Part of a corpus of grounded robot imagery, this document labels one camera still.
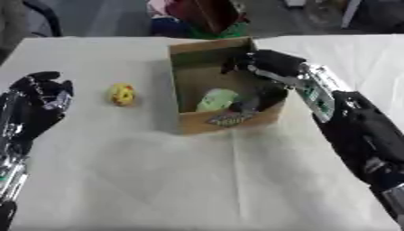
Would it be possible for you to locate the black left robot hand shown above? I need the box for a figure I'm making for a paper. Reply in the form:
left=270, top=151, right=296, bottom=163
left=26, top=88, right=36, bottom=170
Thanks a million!
left=0, top=70, right=76, bottom=143

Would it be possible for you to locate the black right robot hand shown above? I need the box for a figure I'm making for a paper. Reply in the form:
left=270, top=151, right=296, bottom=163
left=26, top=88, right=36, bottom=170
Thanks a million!
left=219, top=49, right=308, bottom=87

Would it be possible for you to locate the tan cardboard box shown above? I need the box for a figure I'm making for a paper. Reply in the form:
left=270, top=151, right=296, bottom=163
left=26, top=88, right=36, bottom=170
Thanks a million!
left=167, top=36, right=290, bottom=135

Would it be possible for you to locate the dark purple toy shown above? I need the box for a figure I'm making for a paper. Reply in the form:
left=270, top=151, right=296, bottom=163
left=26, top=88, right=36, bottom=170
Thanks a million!
left=228, top=89, right=289, bottom=116

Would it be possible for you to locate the pale green soft toy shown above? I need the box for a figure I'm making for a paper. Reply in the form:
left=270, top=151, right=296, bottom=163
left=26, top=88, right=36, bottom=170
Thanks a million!
left=196, top=88, right=242, bottom=113

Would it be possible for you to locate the yellow red-spotted toy ball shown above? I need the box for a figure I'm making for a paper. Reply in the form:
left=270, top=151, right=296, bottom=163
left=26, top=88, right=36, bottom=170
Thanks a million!
left=107, top=83, right=138, bottom=106

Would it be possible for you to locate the pile of colourful bags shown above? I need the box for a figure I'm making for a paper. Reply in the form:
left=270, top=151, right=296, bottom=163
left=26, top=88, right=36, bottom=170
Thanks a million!
left=146, top=0, right=252, bottom=40

